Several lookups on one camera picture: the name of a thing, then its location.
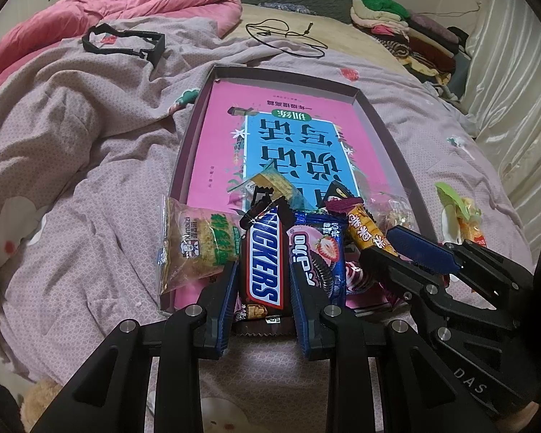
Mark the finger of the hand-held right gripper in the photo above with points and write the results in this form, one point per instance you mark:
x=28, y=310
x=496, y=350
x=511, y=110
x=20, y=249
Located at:
x=387, y=270
x=419, y=246

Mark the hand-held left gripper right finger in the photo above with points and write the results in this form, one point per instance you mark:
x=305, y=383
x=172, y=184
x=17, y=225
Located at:
x=303, y=320

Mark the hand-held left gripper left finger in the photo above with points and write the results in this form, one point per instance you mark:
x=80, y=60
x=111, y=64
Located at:
x=227, y=311

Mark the clear red candy packet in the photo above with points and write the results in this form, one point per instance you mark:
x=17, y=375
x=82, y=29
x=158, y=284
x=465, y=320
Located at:
x=392, y=212

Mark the purple cracker packet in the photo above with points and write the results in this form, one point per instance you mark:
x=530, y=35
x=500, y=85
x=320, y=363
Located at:
x=365, y=230

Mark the green bread packet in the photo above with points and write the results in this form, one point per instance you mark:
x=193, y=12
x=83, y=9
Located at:
x=451, y=198

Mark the brown chocolate bar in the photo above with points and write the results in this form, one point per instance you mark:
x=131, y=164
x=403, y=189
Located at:
x=263, y=266

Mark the orange snack packet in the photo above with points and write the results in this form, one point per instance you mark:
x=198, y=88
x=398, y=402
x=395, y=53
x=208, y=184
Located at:
x=473, y=223

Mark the blue cookie packet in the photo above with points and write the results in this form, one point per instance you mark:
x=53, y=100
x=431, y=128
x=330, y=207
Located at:
x=315, y=252

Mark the clear rice cake packet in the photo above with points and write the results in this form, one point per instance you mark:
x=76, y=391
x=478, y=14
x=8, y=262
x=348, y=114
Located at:
x=198, y=243

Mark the black and red snack packet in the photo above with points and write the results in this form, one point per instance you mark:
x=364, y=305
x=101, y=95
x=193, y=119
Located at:
x=338, y=191

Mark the clear yellow snack packet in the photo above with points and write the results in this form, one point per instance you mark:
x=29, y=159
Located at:
x=275, y=185

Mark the grey cloth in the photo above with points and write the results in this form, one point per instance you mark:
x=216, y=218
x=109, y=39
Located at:
x=446, y=94

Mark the cream satin curtain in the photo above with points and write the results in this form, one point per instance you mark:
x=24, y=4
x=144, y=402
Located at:
x=514, y=99

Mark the pink and blue book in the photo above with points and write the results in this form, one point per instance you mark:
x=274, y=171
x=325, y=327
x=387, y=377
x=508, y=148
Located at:
x=275, y=135

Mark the brown plush toy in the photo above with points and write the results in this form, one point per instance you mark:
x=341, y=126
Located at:
x=43, y=403

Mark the pile of folded clothes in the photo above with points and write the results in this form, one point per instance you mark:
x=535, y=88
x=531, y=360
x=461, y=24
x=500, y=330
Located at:
x=410, y=31

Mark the beige blanket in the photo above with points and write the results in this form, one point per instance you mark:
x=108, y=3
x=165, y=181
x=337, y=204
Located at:
x=342, y=40

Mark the blue patterned cloth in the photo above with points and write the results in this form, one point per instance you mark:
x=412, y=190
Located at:
x=288, y=7

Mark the pink quilt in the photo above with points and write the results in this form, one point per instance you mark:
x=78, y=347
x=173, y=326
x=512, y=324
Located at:
x=117, y=9

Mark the black plastic bracket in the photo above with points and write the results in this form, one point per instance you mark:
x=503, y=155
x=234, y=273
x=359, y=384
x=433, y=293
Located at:
x=155, y=45

